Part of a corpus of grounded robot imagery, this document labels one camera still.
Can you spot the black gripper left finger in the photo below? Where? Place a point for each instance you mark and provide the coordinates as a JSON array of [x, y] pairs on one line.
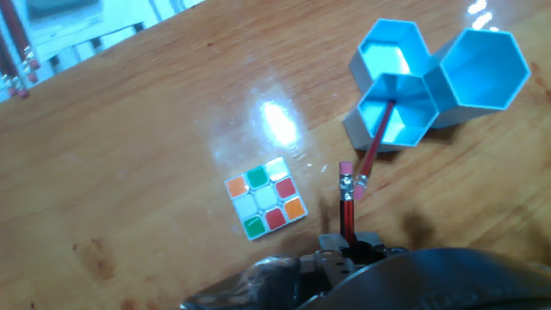
[[333, 258]]

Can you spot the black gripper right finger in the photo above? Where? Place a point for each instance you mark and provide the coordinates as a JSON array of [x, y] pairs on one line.
[[370, 247]]

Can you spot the red pencil pink eraser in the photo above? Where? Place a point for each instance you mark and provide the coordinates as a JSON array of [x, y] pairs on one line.
[[17, 30], [10, 75], [347, 215], [376, 142]]

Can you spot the blue hexagonal pen holder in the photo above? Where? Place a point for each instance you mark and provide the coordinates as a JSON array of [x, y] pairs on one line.
[[478, 73]]

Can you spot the white rubik's cube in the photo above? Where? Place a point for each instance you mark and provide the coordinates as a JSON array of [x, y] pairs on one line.
[[264, 198]]

